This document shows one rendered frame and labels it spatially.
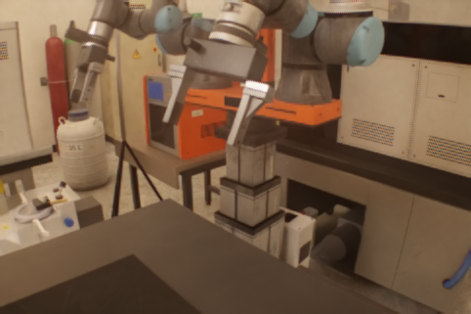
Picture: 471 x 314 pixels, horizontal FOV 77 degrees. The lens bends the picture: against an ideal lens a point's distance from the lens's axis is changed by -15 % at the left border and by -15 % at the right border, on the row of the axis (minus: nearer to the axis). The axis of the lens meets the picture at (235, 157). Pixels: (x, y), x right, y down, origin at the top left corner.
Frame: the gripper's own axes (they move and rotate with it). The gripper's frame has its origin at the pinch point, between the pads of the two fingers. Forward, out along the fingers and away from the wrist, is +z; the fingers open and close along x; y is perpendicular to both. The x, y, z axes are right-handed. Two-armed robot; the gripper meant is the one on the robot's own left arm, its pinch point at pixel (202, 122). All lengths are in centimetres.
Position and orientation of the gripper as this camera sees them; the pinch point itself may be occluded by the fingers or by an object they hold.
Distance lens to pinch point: 57.0
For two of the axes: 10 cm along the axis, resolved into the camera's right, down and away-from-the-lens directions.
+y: -4.7, -1.1, -8.7
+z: -3.2, 9.4, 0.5
